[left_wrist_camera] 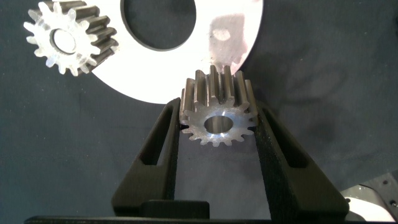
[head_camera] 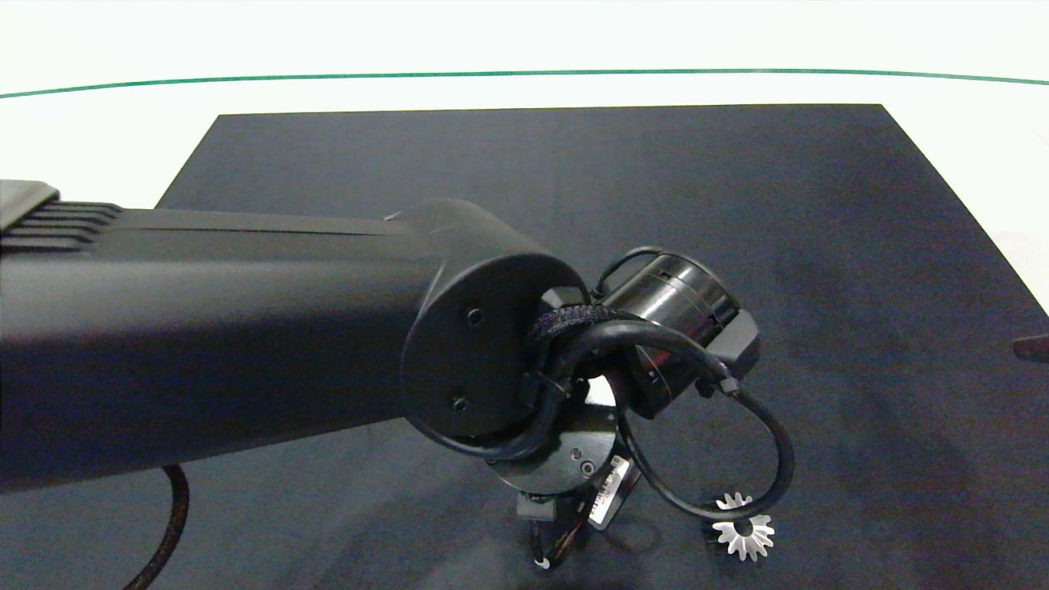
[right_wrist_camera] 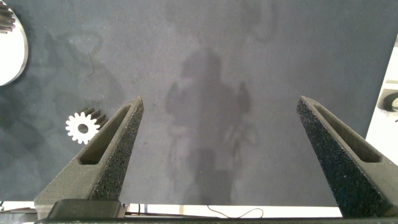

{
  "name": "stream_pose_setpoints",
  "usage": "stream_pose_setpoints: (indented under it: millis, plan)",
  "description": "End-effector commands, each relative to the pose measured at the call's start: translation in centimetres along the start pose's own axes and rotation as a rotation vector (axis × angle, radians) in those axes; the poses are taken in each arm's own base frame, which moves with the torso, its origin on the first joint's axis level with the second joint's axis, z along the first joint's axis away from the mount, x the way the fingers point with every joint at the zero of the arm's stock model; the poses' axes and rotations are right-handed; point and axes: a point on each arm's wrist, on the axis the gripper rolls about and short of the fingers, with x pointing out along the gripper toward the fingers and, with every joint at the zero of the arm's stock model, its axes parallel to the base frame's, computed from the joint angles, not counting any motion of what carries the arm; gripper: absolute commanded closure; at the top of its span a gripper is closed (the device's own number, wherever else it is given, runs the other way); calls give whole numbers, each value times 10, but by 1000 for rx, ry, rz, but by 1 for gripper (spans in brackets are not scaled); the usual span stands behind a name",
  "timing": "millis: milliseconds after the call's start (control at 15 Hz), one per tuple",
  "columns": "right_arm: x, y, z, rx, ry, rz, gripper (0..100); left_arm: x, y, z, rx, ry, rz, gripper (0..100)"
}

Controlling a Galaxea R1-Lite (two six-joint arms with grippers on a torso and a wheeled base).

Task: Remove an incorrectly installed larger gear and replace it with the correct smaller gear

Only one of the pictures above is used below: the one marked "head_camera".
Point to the large steel bevel gear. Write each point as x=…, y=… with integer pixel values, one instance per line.
x=751, y=540

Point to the round white plate with pins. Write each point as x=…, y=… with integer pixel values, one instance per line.
x=602, y=394

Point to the dark rectangular mat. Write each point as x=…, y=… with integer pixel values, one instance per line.
x=574, y=164

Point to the boxy wrist camera with label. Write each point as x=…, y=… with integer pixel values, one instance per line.
x=613, y=492

